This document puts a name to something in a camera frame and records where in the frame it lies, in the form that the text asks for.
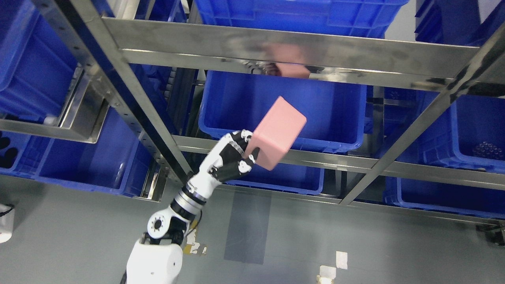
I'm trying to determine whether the steel shelf rack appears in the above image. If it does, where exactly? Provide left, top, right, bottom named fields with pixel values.
left=1, top=0, right=504, bottom=209

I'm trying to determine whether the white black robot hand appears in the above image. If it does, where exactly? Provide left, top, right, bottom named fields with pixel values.
left=183, top=130, right=260, bottom=201

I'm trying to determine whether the blue bin right shelf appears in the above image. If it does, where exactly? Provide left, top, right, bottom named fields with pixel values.
left=417, top=95, right=505, bottom=174

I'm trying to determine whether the blue bin bottom centre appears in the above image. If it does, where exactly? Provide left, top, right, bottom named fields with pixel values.
left=225, top=163, right=324, bottom=195

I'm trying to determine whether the blue bin bottom right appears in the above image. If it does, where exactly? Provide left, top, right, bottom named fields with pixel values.
left=383, top=177, right=505, bottom=219

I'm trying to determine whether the blue bin upper left shelf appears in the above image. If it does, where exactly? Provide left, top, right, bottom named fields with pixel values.
left=0, top=0, right=77, bottom=123

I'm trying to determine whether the blue bin shelf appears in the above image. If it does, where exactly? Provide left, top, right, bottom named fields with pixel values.
left=198, top=71, right=367, bottom=153
left=195, top=0, right=406, bottom=38
left=0, top=0, right=77, bottom=123
left=417, top=95, right=505, bottom=174
left=1, top=108, right=153, bottom=197

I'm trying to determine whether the blue bin centre shelf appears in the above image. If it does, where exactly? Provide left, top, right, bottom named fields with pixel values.
left=198, top=71, right=367, bottom=153

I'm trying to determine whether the pink storage box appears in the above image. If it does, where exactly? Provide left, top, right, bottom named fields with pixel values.
left=243, top=96, right=307, bottom=171

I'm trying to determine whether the blue bin top shelf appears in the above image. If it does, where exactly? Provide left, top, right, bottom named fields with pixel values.
left=195, top=0, right=406, bottom=38

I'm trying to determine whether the blue bin lower left shelf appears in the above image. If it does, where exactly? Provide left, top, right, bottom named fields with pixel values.
left=1, top=108, right=153, bottom=197

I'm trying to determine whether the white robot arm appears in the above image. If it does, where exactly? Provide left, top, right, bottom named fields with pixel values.
left=120, top=185, right=213, bottom=284

